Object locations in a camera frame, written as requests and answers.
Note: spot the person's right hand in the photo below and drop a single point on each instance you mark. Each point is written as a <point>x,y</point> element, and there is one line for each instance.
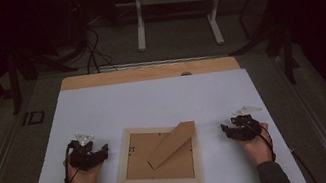
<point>259,150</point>

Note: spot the white metal desk frame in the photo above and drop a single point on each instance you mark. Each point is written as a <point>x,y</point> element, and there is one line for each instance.
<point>140,24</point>

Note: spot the black stand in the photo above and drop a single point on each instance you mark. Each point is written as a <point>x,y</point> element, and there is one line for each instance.
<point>289,59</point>
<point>15,90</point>

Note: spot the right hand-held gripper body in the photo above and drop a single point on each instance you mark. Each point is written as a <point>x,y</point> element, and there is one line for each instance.
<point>247,127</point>

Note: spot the light wooden picture frame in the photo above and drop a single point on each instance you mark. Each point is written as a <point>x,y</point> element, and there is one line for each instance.
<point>162,159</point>

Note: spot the black floor socket box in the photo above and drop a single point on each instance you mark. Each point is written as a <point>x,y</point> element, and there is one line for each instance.
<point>33,117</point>

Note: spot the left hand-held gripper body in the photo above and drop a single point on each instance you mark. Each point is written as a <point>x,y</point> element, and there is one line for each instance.
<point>81,156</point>

